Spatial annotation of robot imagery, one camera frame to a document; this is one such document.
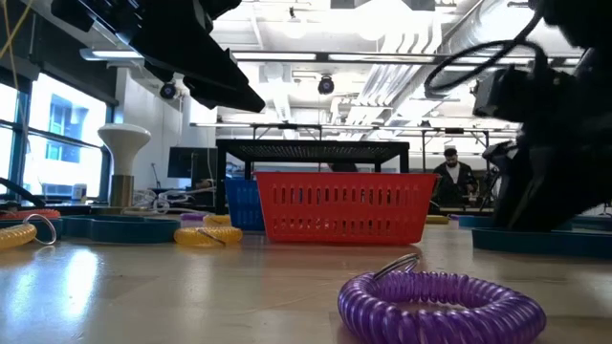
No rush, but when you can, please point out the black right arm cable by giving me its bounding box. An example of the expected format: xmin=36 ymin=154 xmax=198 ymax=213
xmin=424 ymin=13 xmax=551 ymax=99

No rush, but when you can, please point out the black perforated metal shelf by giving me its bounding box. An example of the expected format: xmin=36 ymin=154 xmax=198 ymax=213
xmin=214 ymin=139 xmax=411 ymax=215

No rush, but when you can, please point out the black background rig frame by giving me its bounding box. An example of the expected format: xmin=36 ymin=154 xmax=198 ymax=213
xmin=189 ymin=121 xmax=522 ymax=174

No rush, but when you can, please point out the white lamp cable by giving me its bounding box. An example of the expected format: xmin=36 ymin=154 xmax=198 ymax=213
xmin=121 ymin=187 xmax=217 ymax=216

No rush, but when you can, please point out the black computer monitor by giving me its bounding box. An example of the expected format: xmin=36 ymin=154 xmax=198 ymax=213
xmin=166 ymin=146 xmax=219 ymax=181

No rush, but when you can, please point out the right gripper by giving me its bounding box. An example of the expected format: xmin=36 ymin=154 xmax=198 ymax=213
xmin=481 ymin=66 xmax=612 ymax=231

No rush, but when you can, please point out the person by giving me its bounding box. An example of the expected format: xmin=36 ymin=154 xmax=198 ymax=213
xmin=431 ymin=146 xmax=480 ymax=207

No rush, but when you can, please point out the red plastic basket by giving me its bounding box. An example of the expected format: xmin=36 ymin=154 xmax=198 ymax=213
xmin=252 ymin=171 xmax=440 ymax=247

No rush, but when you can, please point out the white brass desk lamp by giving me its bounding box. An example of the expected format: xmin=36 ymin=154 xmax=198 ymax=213
xmin=97 ymin=122 xmax=153 ymax=210

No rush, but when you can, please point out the yellow hanging cable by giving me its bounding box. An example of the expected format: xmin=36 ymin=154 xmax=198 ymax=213
xmin=0 ymin=0 xmax=34 ymax=61

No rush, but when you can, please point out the blue plastic basket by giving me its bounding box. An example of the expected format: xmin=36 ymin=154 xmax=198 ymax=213
xmin=224 ymin=177 xmax=267 ymax=233

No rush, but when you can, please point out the yellow coil wrist keychain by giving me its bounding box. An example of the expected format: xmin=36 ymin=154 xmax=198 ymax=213
xmin=172 ymin=225 xmax=244 ymax=248
xmin=203 ymin=213 xmax=233 ymax=228
xmin=0 ymin=212 xmax=58 ymax=252

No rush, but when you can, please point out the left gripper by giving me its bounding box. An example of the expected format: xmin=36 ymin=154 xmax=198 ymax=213
xmin=50 ymin=0 xmax=267 ymax=115

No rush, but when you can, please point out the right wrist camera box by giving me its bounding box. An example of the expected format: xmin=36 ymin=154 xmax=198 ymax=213
xmin=471 ymin=65 xmax=525 ymax=120

